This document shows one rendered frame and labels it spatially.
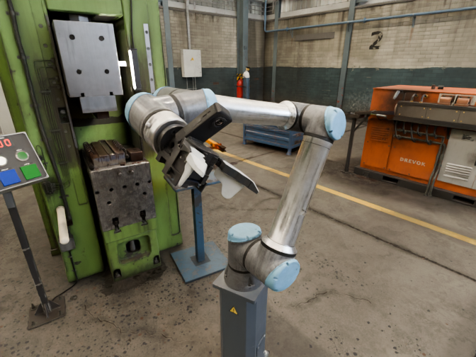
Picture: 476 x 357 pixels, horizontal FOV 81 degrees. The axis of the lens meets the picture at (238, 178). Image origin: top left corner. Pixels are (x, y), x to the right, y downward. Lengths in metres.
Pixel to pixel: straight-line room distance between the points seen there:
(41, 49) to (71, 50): 0.20
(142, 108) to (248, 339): 1.21
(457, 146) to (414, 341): 2.57
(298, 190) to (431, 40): 7.57
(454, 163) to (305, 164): 3.27
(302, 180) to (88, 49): 1.45
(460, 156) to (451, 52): 4.46
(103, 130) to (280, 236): 1.79
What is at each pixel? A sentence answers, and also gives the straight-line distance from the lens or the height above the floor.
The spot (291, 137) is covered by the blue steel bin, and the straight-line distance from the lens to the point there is 5.17.
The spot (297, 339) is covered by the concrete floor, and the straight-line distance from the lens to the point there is 1.98.
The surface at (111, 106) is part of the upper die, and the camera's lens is 1.99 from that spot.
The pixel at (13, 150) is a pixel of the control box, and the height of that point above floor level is 1.12.
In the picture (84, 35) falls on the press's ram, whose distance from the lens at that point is 1.97.
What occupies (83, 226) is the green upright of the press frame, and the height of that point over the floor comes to 0.45.
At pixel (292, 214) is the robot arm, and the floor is 1.01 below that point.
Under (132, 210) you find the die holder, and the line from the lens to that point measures 2.15.
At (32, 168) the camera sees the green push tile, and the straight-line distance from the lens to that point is 1.88.
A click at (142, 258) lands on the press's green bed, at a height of 0.14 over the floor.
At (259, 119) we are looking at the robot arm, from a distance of 1.02.
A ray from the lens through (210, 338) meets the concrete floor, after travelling 1.96.
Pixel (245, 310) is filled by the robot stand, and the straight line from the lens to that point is 1.39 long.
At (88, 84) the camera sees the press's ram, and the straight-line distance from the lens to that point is 1.96.
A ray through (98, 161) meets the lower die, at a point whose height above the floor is 0.95.
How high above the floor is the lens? 1.54
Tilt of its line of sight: 22 degrees down
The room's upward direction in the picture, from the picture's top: straight up
